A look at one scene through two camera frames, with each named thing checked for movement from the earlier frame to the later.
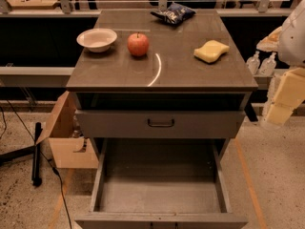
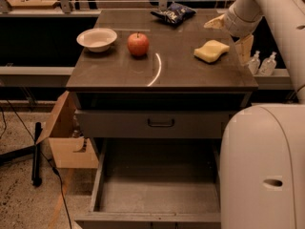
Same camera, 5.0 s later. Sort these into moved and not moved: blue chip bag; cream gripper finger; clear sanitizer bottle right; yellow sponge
Moved: cream gripper finger
Not moved: yellow sponge; clear sanitizer bottle right; blue chip bag
